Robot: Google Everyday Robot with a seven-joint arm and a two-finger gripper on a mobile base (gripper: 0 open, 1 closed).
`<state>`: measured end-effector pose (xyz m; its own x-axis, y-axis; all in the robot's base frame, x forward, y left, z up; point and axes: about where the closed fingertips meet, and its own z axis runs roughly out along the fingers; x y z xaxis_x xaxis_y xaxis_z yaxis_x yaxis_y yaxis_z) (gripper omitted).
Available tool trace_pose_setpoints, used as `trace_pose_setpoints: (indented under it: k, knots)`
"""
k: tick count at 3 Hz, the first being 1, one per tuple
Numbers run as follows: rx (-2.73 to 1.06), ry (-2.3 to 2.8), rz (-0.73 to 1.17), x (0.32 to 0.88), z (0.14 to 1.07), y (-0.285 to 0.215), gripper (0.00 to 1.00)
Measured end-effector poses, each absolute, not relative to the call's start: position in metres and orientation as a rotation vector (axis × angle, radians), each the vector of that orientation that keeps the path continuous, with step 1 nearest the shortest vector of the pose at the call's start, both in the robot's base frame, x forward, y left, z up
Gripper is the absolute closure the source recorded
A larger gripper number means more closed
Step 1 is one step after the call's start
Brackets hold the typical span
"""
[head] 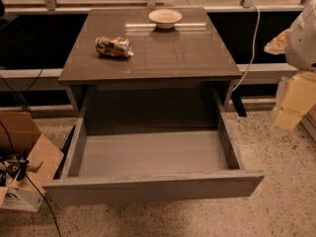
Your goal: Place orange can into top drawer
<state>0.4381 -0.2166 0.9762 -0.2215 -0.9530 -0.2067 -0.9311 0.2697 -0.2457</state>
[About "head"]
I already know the white hanging cable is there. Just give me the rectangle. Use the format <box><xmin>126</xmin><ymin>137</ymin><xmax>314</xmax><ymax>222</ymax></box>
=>
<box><xmin>231</xmin><ymin>3</ymin><xmax>262</xmax><ymax>93</ymax></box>

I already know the brown cardboard box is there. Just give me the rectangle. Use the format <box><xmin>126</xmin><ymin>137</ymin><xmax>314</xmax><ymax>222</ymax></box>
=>
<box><xmin>0</xmin><ymin>112</ymin><xmax>63</xmax><ymax>212</ymax></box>

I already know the white ceramic bowl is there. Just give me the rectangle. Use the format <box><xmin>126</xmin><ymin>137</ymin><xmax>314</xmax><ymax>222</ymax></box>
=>
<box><xmin>148</xmin><ymin>9</ymin><xmax>182</xmax><ymax>29</ymax></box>

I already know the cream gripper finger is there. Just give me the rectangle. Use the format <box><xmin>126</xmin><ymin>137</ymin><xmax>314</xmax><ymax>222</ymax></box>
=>
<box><xmin>264</xmin><ymin>29</ymin><xmax>289</xmax><ymax>55</ymax></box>
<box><xmin>269</xmin><ymin>72</ymin><xmax>316</xmax><ymax>136</ymax></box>

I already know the open grey top drawer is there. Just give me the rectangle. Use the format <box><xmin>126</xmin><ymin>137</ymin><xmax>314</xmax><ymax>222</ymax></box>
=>
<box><xmin>41</xmin><ymin>86</ymin><xmax>266</xmax><ymax>207</ymax></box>

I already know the grey drawer cabinet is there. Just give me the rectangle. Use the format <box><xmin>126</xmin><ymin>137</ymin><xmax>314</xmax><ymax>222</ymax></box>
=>
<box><xmin>57</xmin><ymin>6</ymin><xmax>244</xmax><ymax>136</ymax></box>

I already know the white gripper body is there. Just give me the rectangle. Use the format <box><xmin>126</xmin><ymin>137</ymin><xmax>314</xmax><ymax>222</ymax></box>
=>
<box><xmin>285</xmin><ymin>0</ymin><xmax>316</xmax><ymax>72</ymax></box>

